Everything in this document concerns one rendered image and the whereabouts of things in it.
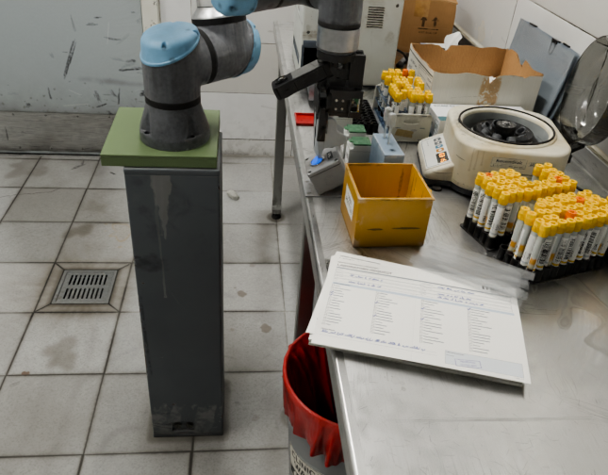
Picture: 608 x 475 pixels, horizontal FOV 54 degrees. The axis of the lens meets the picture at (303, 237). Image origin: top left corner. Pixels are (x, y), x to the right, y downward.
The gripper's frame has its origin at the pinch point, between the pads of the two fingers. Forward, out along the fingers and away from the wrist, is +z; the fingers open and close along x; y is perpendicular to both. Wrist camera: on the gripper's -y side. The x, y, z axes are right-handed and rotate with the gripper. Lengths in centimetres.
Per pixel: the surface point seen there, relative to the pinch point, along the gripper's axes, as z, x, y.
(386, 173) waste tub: 0.4, -7.9, 12.5
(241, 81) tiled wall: 54, 193, -14
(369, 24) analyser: -9, 61, 20
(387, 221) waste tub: 3.1, -20.7, 10.6
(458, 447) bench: 8, -62, 11
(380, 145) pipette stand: -1.6, 0.0, 12.6
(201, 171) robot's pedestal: 9.0, 7.5, -23.0
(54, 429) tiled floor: 96, 11, -68
